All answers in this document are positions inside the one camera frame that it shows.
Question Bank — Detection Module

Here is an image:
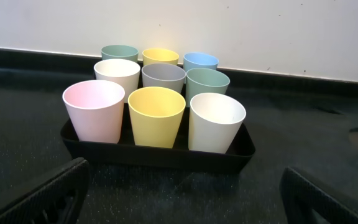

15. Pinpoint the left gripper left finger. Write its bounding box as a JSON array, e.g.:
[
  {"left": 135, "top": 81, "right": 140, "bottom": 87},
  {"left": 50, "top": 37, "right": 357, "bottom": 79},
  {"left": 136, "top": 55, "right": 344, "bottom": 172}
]
[{"left": 0, "top": 157, "right": 90, "bottom": 224}]

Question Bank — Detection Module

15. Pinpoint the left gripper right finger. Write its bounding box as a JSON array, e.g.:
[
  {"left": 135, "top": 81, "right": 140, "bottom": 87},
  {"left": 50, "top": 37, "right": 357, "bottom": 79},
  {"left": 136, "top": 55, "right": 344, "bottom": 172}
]
[{"left": 280, "top": 166, "right": 358, "bottom": 224}]

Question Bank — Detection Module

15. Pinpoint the white cup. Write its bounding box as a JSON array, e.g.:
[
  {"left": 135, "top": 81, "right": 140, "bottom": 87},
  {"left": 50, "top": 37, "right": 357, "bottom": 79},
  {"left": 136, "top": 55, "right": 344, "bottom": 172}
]
[
  {"left": 93, "top": 58, "right": 142, "bottom": 104},
  {"left": 188, "top": 92, "right": 247, "bottom": 155}
]

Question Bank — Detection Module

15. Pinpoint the yellow cup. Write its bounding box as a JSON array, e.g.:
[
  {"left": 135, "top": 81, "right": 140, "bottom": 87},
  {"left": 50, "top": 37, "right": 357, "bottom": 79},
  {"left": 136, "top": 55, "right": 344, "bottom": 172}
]
[
  {"left": 127, "top": 86, "right": 186, "bottom": 149},
  {"left": 142, "top": 47, "right": 180, "bottom": 67}
]

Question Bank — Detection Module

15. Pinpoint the pink cup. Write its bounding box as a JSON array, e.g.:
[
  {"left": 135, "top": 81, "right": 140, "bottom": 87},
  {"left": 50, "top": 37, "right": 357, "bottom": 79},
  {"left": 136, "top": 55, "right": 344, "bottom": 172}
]
[{"left": 62, "top": 80, "right": 126, "bottom": 144}]

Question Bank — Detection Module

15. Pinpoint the black tray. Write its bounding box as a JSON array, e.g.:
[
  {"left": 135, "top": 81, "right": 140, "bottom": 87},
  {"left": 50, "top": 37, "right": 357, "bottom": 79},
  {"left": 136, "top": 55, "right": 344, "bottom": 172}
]
[{"left": 60, "top": 74, "right": 257, "bottom": 175}]

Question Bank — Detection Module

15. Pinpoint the green cup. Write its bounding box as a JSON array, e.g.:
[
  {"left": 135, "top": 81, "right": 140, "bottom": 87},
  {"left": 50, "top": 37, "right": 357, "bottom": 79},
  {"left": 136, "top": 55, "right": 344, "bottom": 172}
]
[
  {"left": 185, "top": 67, "right": 231, "bottom": 108},
  {"left": 101, "top": 44, "right": 139, "bottom": 63}
]

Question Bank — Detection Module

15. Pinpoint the grey cup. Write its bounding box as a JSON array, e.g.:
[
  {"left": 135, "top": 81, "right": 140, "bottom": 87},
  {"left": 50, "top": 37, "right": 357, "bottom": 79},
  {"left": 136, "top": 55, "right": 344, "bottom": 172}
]
[{"left": 141, "top": 63, "right": 187, "bottom": 95}]

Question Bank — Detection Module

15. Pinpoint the blue cup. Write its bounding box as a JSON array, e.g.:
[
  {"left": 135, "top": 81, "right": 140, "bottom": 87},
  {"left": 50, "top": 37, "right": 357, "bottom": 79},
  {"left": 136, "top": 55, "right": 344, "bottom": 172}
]
[{"left": 183, "top": 52, "right": 220, "bottom": 73}]

